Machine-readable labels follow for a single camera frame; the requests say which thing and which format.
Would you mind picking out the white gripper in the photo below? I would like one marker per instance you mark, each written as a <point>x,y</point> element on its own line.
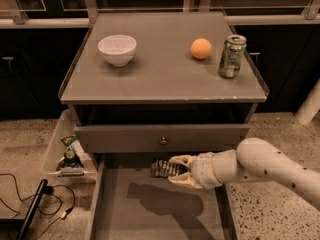
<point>202,169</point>

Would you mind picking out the black rxbar chocolate bar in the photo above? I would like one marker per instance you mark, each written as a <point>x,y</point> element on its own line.
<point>163,169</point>

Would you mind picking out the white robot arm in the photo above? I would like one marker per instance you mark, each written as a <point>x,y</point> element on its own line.
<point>253,160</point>

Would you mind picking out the round drawer knob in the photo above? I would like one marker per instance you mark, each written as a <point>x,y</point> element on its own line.
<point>163,141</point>

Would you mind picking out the grey top drawer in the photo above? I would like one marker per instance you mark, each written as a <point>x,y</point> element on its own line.
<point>145,138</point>

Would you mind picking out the grey open middle drawer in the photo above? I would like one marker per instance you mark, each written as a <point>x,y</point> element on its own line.
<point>129,204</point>

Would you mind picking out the grey drawer cabinet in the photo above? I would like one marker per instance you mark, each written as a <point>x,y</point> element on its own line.
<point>163,83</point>

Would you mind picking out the green snack bag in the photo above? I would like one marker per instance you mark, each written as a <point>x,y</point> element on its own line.
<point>70,158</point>

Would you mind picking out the clear plastic bin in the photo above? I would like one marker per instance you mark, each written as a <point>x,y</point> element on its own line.
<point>53,165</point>

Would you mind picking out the orange fruit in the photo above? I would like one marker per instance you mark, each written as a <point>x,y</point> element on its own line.
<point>200,48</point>

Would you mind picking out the green soda can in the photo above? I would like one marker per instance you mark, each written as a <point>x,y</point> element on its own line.
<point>233,50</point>

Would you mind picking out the white ceramic bowl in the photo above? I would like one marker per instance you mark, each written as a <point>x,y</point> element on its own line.
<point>118,50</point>

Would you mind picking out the black flat bar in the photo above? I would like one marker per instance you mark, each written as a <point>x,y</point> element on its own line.
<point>32,210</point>

